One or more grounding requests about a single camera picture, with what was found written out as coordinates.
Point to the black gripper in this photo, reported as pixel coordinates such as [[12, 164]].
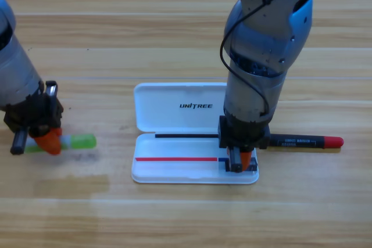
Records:
[[244, 134], [37, 111]]

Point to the black marker with red cap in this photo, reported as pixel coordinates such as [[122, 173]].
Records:
[[305, 141]]

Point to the white Unitree pencil case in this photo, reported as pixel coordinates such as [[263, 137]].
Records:
[[177, 132]]

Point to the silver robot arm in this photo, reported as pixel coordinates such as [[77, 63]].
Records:
[[14, 71], [261, 41]]

